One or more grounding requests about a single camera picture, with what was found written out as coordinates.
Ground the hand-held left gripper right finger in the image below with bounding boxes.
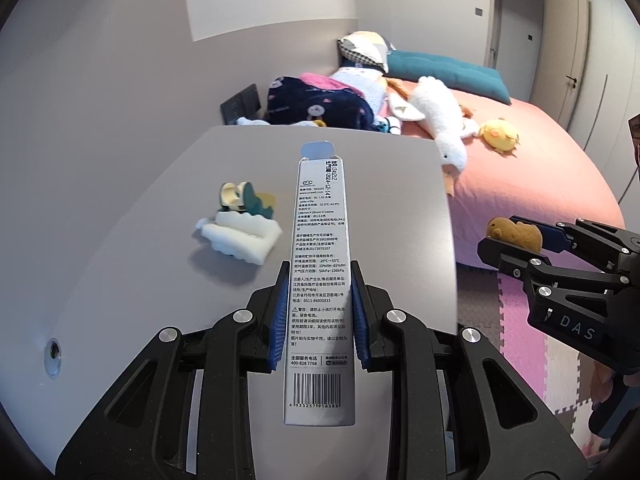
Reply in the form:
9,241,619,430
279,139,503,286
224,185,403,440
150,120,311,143
348,260,587,480

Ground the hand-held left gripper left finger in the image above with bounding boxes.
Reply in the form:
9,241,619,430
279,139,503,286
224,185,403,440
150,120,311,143
56,260,296,480

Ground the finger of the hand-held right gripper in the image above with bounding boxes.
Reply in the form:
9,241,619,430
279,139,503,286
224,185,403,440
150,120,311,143
476,236,631,311
540,217,640,275

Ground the brown plush toy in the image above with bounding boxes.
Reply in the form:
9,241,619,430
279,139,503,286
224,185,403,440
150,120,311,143
487,216,544,253

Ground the long white printed box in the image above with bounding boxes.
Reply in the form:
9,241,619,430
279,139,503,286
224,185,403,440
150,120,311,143
281,141,358,427

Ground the person's right hand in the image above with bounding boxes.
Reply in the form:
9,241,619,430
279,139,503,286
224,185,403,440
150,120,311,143
590,359,621,413

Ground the foam floor mat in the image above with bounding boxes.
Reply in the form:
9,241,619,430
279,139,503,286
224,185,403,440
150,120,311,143
497,272,603,441

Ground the white foam piece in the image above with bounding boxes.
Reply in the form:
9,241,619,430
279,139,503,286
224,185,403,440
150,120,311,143
195,210,283,266

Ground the pink bed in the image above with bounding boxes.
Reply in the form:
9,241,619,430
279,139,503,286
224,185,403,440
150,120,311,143
380,77,626,272

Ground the cardboard box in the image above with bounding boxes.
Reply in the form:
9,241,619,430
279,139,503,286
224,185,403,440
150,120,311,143
627,114,640,167

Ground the teal and cream toy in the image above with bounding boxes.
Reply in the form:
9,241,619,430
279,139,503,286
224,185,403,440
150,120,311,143
218,181,277,221

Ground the yellow chick plush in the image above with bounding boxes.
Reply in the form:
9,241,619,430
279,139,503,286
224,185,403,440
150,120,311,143
478,117,521,156

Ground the white goose plush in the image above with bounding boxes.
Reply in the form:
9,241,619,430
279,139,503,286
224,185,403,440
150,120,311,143
385,76,481,196

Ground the teal cushion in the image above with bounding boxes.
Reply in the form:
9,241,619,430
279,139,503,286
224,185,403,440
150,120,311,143
385,50,512,106

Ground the navy patterned blanket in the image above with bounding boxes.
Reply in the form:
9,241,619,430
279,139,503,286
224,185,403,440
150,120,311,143
265,75,376,131

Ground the white patterned cloth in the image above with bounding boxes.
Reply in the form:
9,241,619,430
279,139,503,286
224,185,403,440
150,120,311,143
330,64,388,128

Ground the metal table grommet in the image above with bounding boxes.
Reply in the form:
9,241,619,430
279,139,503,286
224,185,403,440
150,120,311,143
44,338,62,377

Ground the pink cloth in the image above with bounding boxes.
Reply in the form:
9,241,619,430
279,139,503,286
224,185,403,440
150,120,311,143
300,72,362,97

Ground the grey door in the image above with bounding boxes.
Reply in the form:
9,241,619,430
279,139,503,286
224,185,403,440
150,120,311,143
482,0,547,73

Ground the checkered pillow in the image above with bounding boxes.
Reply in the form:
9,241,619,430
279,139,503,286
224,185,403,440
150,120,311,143
337,31,396,73

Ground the black wall socket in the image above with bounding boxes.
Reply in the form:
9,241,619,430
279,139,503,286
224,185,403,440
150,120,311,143
221,84,262,126

